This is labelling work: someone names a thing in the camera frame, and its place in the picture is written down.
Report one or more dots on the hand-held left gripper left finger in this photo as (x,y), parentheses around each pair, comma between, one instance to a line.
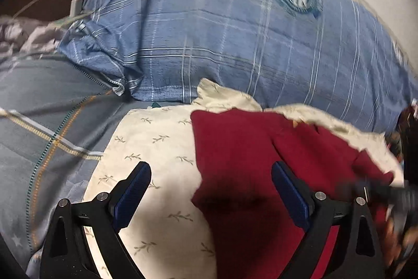
(132,197)

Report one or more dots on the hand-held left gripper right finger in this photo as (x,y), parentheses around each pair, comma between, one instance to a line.
(290,194)

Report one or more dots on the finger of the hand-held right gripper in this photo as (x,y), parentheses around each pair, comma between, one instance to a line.
(362,189)

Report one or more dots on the dark red cloth garment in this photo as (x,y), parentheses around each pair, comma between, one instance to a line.
(241,148)

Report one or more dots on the cream leaf-print pillow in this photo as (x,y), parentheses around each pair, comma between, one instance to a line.
(156,148)

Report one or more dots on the red shiny bag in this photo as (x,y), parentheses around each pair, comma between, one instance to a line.
(412,109)

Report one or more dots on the grey plaid duvet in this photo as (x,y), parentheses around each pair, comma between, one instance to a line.
(32,102)

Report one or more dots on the blue plaid pillow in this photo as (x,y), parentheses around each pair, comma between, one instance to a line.
(212,37)

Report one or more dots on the grey crumpled cloth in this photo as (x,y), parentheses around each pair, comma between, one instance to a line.
(26,34)

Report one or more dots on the white charger plug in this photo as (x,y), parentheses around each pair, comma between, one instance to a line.
(77,2)

